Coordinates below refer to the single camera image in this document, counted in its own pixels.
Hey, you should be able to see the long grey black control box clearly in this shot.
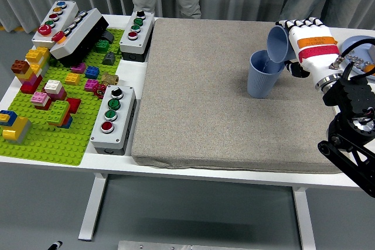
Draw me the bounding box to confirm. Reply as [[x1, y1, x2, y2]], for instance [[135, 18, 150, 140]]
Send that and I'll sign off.
[[50, 8, 110, 68]]

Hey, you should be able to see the white table leg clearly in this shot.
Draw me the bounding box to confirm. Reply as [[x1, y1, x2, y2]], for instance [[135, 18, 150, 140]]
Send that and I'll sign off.
[[292, 187, 318, 250], [78, 173, 108, 242]]

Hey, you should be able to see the brown toy brick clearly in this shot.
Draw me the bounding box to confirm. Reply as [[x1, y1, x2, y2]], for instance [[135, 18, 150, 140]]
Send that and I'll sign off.
[[11, 60, 30, 74]]

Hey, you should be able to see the grey-brown cushion mat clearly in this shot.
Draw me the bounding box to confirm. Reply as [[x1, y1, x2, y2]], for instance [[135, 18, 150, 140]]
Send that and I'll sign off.
[[131, 17, 351, 174]]

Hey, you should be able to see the brass valve fitting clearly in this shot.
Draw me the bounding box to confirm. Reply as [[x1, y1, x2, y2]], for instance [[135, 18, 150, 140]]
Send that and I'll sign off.
[[101, 73, 120, 85]]

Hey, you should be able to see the green brick baseplate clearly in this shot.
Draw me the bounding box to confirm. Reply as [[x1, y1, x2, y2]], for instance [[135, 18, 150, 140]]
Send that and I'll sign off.
[[0, 28, 125, 166]]

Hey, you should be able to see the yellow grey toy brick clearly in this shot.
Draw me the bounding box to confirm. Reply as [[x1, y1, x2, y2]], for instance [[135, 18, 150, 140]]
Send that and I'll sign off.
[[1, 116, 32, 145]]

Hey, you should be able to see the white toy brick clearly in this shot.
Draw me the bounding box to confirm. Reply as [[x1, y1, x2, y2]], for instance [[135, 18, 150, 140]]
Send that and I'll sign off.
[[44, 80, 63, 93]]

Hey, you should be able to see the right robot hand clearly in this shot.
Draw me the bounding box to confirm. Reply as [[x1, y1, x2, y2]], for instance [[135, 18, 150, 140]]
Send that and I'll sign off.
[[274, 17, 343, 85]]

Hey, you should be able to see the magenta toy brick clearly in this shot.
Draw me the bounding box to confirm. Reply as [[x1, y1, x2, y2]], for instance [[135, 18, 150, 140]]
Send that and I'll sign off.
[[46, 87, 67, 101], [71, 62, 87, 74], [84, 79, 99, 92]]

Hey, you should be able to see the blue plate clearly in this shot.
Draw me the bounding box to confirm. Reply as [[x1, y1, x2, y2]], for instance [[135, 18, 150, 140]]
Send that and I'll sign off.
[[341, 36, 375, 81]]

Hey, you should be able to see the green toy brick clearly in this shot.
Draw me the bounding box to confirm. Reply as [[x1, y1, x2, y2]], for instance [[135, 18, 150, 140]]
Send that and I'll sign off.
[[95, 39, 111, 53], [46, 100, 70, 125]]

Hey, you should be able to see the red toy brick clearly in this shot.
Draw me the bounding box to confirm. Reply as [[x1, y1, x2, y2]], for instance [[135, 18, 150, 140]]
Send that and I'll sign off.
[[66, 98, 82, 115], [20, 78, 43, 95]]

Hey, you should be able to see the grey four-button control box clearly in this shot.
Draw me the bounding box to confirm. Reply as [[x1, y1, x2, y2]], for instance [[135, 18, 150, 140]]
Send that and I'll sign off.
[[90, 85, 137, 156], [119, 11, 155, 63]]

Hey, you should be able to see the red valve handwheel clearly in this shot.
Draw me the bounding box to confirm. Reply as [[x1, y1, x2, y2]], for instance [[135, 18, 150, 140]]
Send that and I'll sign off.
[[93, 83, 108, 97]]

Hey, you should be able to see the blue toy brick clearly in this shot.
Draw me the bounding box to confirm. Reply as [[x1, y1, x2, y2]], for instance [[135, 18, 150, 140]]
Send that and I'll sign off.
[[0, 110, 18, 126], [84, 66, 100, 80]]

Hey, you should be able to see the blue ribbed cup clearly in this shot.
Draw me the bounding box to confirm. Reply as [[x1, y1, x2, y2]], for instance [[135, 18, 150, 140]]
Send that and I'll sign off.
[[247, 50, 286, 99], [265, 25, 295, 63]]

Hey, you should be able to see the grey five-button control box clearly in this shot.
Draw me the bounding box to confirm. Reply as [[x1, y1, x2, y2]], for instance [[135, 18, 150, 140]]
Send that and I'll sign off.
[[31, 0, 80, 50]]

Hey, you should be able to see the pink toy brick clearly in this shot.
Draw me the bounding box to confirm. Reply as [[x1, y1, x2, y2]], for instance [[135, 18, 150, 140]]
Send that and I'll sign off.
[[30, 91, 50, 106]]

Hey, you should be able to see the dark grey sloped brick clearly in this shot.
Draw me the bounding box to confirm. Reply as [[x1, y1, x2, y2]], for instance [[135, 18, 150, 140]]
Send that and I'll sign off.
[[102, 52, 117, 66]]

